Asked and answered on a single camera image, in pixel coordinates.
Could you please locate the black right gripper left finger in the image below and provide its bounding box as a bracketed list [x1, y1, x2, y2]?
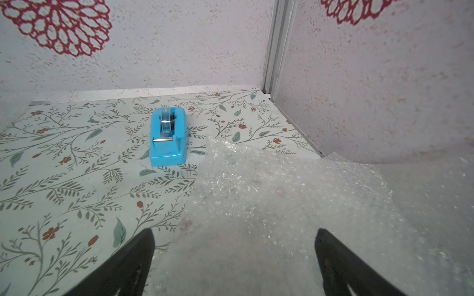
[66, 228, 155, 296]

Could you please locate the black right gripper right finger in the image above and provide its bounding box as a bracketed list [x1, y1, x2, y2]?
[314, 228, 404, 296]

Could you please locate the clear bubble wrap sheet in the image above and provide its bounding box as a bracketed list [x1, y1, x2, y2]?
[150, 138, 474, 296]

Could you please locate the floral table mat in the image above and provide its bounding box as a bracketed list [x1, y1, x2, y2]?
[1, 90, 321, 296]

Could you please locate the blue tape dispenser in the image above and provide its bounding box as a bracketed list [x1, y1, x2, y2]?
[149, 107, 188, 167]

